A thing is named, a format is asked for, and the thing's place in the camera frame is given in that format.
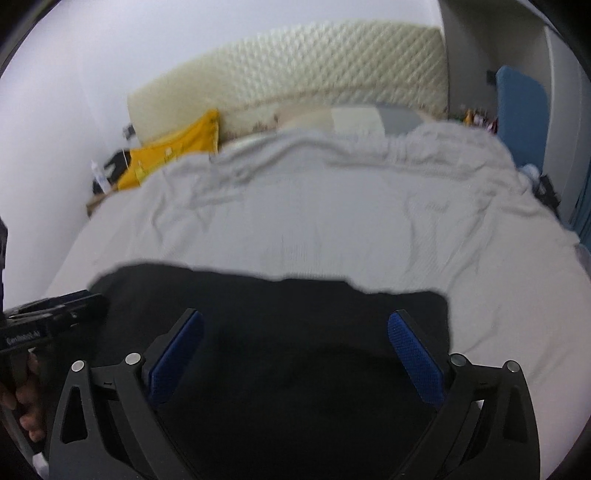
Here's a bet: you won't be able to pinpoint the black garment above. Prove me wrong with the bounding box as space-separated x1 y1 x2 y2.
92 264 450 479

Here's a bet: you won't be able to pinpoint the left hand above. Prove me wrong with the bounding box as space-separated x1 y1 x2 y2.
1 353 46 443

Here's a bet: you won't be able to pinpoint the wooden nightstand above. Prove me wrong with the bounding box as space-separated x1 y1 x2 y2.
85 192 111 218

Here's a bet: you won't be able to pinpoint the white spray bottle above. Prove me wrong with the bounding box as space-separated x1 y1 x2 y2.
90 161 111 194

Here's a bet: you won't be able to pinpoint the black bag on nightstand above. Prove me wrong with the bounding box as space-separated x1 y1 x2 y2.
99 150 131 192

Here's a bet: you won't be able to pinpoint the light grey bed duvet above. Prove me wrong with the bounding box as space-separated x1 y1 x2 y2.
47 122 590 478

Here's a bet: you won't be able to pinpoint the yellow pillow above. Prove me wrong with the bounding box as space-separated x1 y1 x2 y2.
115 109 221 191

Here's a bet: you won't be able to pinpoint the blue curtain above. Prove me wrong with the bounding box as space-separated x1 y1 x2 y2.
571 179 591 250

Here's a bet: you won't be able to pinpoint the colourful items beside bed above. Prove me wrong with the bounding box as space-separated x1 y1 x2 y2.
459 108 499 135

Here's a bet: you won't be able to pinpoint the white and grey pillow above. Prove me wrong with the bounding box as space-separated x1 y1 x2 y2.
276 104 436 137

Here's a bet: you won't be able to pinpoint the blue chair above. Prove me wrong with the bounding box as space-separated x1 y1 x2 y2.
496 65 550 171

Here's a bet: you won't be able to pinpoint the cream quilted headboard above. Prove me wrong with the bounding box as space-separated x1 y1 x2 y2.
127 20 449 144

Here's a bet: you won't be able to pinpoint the wall socket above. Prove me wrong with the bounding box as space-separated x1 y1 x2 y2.
122 124 135 140

